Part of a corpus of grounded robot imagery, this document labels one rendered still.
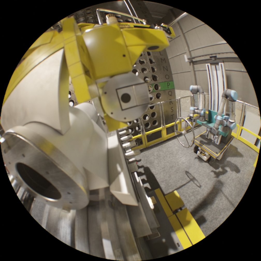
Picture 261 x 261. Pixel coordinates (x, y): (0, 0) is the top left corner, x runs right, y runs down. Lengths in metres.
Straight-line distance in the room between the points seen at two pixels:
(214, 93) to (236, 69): 5.93
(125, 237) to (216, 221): 1.37
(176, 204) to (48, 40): 1.15
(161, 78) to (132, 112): 2.75
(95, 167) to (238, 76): 7.73
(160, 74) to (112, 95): 2.78
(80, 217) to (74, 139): 0.41
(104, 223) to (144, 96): 0.55
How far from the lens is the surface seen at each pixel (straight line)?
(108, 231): 0.43
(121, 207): 0.53
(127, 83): 0.40
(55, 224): 0.78
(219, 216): 1.71
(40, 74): 0.27
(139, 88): 0.39
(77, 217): 0.53
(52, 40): 0.31
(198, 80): 9.23
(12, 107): 0.38
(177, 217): 0.90
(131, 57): 0.41
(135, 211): 0.57
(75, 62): 0.22
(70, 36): 0.26
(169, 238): 0.89
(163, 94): 3.12
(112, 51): 0.40
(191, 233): 0.93
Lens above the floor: 1.47
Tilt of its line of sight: 26 degrees down
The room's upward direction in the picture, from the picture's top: 16 degrees counter-clockwise
